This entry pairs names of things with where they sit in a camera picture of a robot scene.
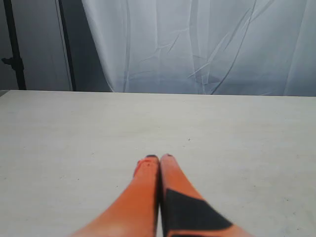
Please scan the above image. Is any white wrinkled backdrop curtain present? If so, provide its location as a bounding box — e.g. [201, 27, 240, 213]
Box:
[82, 0, 316, 96]

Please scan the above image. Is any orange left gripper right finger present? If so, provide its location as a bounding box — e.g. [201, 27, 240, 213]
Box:
[160, 154, 252, 237]

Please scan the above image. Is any black light stand pole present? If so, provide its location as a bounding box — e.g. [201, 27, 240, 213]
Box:
[1, 0, 27, 90]

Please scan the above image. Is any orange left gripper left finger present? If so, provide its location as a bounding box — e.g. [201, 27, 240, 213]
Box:
[72, 155, 159, 237]

